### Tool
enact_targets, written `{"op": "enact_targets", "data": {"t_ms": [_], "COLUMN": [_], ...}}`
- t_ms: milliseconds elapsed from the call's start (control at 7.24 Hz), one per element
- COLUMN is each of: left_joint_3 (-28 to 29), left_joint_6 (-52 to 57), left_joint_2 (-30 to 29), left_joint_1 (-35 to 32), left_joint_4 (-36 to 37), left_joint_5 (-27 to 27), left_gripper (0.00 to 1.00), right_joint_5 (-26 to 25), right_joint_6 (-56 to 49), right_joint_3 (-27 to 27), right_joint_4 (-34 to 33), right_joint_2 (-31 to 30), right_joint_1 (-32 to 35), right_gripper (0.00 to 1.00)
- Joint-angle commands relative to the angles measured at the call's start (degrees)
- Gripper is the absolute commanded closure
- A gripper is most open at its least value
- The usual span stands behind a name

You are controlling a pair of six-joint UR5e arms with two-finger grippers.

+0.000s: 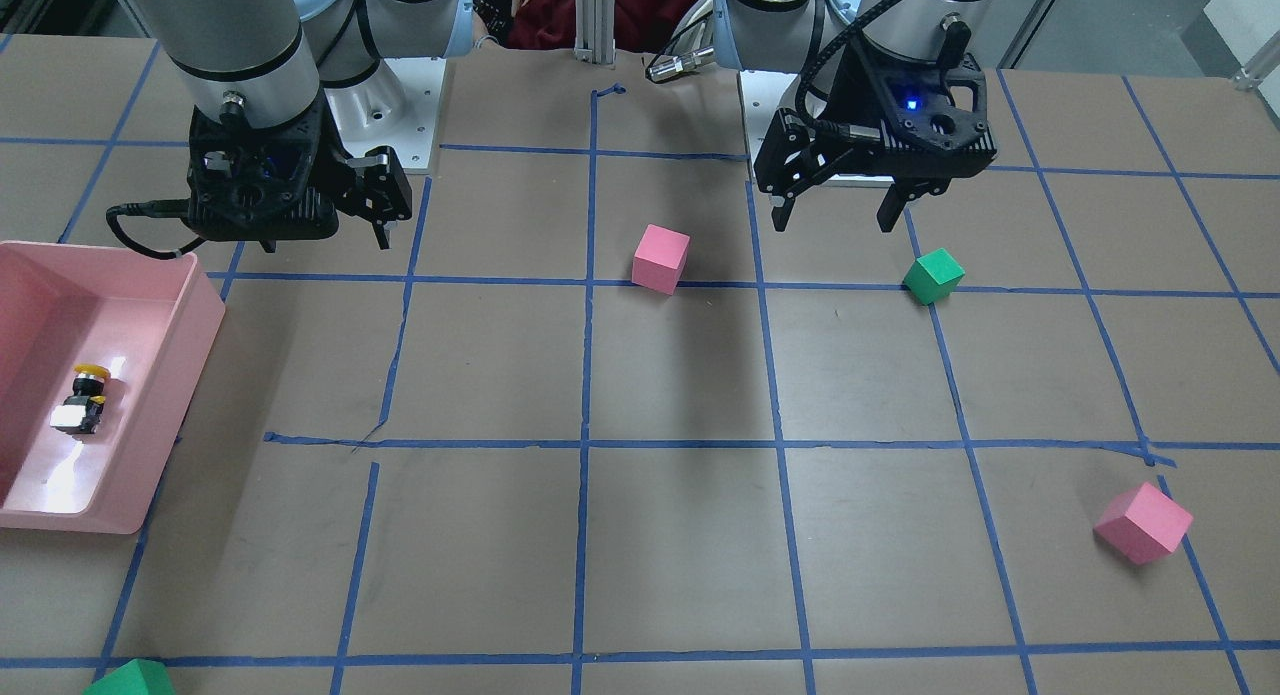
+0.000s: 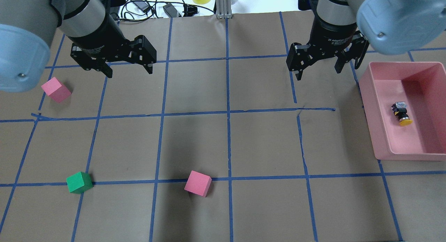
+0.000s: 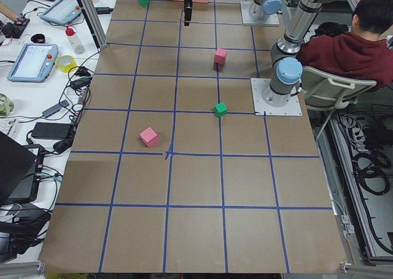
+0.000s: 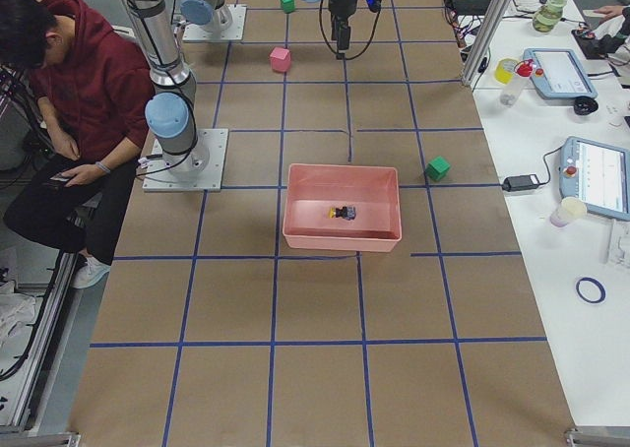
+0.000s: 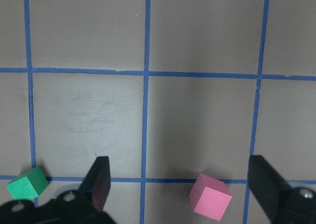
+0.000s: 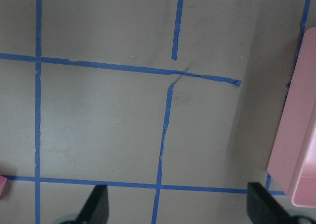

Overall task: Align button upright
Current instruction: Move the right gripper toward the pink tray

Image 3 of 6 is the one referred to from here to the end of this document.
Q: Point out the green cube near base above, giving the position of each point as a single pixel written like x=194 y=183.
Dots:
x=220 y=109

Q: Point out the teach pendant far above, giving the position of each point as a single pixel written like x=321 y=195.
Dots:
x=61 y=12

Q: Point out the yellow tape roll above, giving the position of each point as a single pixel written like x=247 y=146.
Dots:
x=66 y=63

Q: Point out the black power adapter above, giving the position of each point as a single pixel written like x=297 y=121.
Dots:
x=103 y=10

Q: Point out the pink cube far side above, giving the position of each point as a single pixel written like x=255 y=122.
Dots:
x=149 y=137

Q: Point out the black round cup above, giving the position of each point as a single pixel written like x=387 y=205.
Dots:
x=38 y=38

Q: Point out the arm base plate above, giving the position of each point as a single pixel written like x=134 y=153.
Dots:
x=268 y=103
x=272 y=20

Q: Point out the pink cube near centre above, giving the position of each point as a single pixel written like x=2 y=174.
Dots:
x=220 y=56

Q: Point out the black laptop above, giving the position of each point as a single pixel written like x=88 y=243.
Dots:
x=20 y=169

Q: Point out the black power brick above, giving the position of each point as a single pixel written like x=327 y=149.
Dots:
x=50 y=131

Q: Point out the teach pendant near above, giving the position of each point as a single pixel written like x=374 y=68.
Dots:
x=34 y=63

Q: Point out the teach pendant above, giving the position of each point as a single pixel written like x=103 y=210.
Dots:
x=34 y=63
x=61 y=12

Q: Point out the aluminium frame post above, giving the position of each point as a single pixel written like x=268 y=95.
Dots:
x=93 y=23

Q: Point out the green camouflage tape roll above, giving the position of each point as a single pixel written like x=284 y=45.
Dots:
x=6 y=105

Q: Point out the pink cube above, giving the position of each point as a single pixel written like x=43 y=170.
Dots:
x=149 y=137
x=220 y=56

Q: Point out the squeeze bottle red cap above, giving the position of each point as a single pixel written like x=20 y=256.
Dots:
x=74 y=41

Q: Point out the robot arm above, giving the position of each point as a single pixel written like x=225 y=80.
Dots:
x=264 y=7
x=286 y=68

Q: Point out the white chair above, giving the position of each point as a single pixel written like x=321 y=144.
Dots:
x=322 y=91

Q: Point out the green cube near bin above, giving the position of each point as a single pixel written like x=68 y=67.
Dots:
x=143 y=3

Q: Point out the person in red hoodie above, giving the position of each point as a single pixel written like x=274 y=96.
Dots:
x=360 y=53

